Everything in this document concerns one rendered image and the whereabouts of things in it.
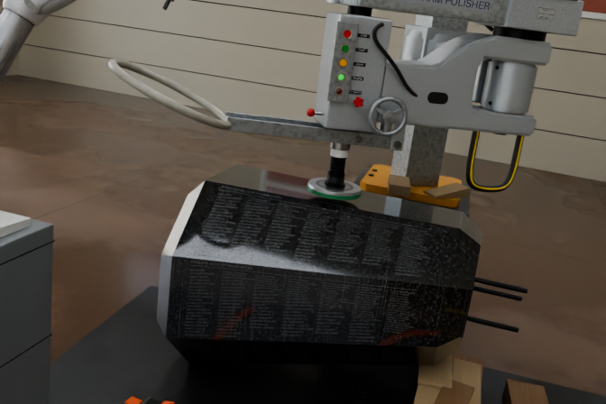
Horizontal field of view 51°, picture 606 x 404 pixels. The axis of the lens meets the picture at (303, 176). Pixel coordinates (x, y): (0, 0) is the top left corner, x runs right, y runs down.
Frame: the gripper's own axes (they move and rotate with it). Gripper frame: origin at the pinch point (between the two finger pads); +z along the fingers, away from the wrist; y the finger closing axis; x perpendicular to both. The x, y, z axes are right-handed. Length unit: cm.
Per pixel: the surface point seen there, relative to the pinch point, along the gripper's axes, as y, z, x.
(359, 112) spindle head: 86, -1, 6
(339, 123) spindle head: 82, 6, 5
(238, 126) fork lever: 50, 25, 1
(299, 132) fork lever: 70, 16, 7
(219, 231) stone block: 62, 65, 6
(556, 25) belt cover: 135, -65, 17
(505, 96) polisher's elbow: 133, -34, 21
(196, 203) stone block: 48, 62, 15
